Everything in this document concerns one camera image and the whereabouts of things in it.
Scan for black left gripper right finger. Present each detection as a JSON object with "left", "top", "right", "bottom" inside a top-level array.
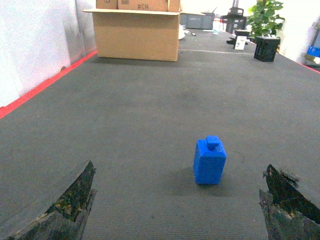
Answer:
[{"left": 259, "top": 164, "right": 320, "bottom": 240}]

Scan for red conveyor side rail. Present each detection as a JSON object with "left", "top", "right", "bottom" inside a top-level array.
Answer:
[{"left": 0, "top": 50, "right": 97, "bottom": 119}]

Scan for green potted plant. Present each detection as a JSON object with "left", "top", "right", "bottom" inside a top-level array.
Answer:
[{"left": 247, "top": 0, "right": 285, "bottom": 38}]

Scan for blue plastic block part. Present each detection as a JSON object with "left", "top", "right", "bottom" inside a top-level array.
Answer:
[{"left": 193, "top": 135, "right": 227, "bottom": 185}]

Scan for black crate on belt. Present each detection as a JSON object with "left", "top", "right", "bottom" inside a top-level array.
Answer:
[{"left": 254, "top": 36, "right": 281, "bottom": 62}]

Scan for large cardboard box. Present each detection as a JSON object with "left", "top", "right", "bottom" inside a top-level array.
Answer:
[{"left": 88, "top": 0, "right": 181, "bottom": 62}]

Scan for black office chair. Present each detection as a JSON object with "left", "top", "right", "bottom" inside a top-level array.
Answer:
[{"left": 221, "top": 7, "right": 247, "bottom": 34}]

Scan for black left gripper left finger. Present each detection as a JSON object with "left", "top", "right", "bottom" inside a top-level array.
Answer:
[{"left": 0, "top": 160, "right": 97, "bottom": 240}]

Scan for grey storage bins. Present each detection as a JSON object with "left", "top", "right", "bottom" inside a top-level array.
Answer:
[{"left": 180, "top": 12, "right": 216, "bottom": 30}]

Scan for white card sign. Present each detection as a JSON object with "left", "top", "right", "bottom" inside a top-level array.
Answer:
[{"left": 233, "top": 35, "right": 247, "bottom": 51}]

